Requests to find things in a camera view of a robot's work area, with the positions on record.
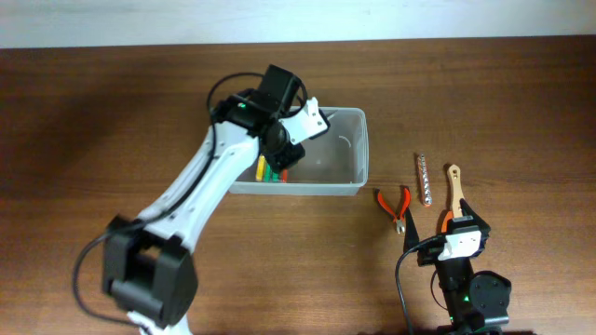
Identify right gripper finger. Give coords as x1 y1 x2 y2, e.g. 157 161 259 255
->
459 198 487 228
402 208 420 252

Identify small red cutting pliers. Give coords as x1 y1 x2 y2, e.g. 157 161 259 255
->
373 186 412 234

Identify clear case coloured screwdrivers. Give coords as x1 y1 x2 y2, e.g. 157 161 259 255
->
255 155 288 183

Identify wooden handle orange scraper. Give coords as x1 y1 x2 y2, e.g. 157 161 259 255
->
440 165 464 233

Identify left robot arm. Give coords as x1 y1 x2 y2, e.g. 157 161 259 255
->
102 65 330 334

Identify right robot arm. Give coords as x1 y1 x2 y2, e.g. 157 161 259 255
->
395 199 512 334

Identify clear plastic container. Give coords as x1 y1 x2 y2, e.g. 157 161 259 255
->
229 107 369 196

